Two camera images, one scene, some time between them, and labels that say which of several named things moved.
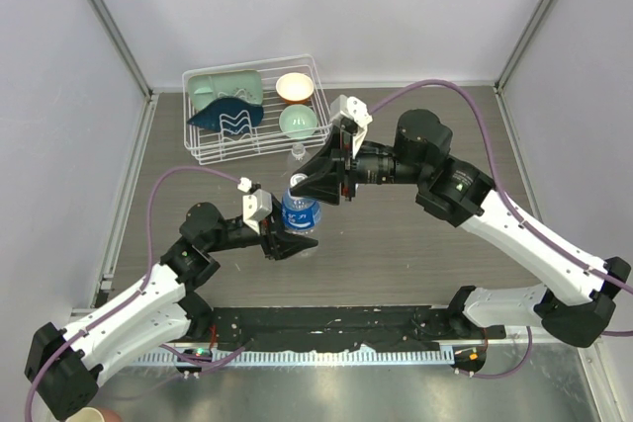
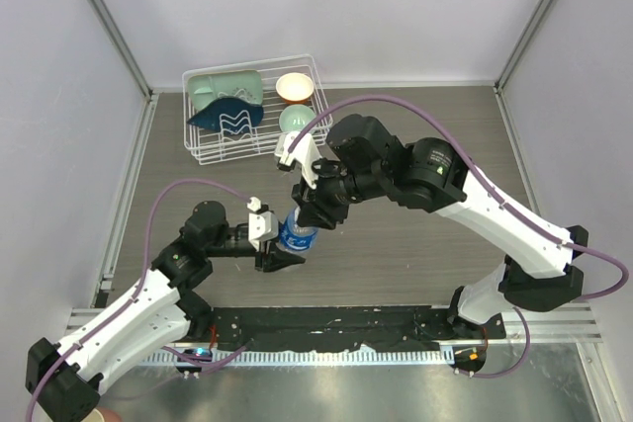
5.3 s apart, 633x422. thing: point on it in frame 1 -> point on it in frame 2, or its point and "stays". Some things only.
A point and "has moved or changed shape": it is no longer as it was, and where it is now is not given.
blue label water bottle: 300,213 has moved or changed shape
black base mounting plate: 324,327 stays
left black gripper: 277,244 -> 274,258
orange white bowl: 295,88 stays
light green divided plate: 244,84 stays
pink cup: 110,415 stays
